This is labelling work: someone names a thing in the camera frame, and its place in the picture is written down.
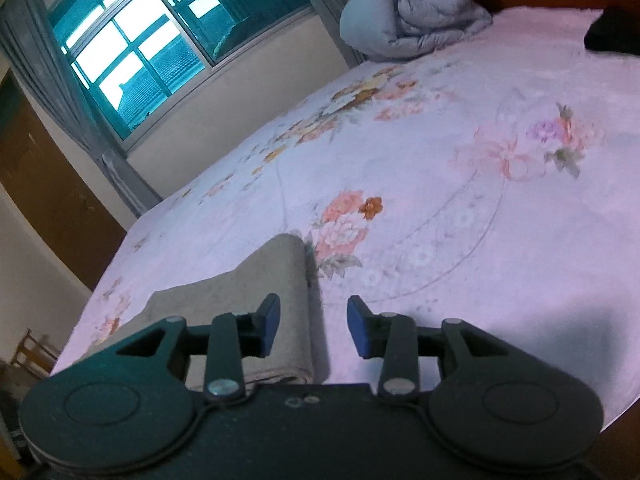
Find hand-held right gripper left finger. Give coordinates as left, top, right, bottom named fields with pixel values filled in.
left=115, top=293, right=281, bottom=404

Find brown wooden door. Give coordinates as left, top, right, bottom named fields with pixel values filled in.
left=0, top=71, right=129, bottom=292

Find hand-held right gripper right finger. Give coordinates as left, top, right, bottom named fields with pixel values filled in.
left=346, top=294, right=501, bottom=404

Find blue-grey rolled quilt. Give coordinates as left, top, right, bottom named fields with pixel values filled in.
left=339, top=0, right=494, bottom=64

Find dark cloth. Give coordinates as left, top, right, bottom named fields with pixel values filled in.
left=583, top=6, right=640, bottom=56

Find grey curtain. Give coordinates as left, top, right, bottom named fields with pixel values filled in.
left=304, top=0, right=369, bottom=69
left=0, top=0, right=162, bottom=219

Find grey-green pants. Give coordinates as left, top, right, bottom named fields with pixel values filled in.
left=82, top=232, right=321, bottom=386

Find wooden chair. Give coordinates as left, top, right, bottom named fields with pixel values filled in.
left=9, top=327, right=59, bottom=380

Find bed with pink floral sheet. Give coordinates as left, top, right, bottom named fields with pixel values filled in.
left=50, top=6, right=640, bottom=433

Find window with metal frame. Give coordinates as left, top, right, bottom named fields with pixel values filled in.
left=47, top=0, right=315, bottom=144

